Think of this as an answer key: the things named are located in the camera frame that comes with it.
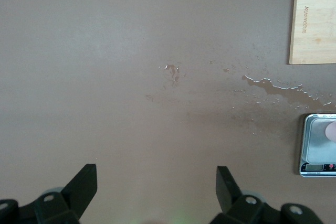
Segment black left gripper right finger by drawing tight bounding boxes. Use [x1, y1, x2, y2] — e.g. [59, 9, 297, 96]
[209, 165, 322, 224]

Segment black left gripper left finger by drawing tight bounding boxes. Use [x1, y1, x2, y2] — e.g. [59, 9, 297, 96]
[0, 163, 98, 224]

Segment pink plastic cup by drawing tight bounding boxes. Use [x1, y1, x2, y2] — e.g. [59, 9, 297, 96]
[324, 120, 336, 144]

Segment silver digital kitchen scale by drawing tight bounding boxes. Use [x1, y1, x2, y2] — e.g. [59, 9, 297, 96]
[299, 113, 336, 178]

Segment large water spill puddle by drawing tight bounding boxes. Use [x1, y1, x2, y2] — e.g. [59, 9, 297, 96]
[241, 74, 336, 112]

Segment small water spill patch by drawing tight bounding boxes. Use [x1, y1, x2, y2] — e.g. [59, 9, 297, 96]
[157, 62, 187, 89]

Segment brown table cover sheet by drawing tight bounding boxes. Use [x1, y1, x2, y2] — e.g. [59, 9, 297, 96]
[0, 0, 336, 224]

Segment wooden cutting board metal handle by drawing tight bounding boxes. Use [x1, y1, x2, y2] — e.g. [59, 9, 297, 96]
[288, 0, 336, 65]

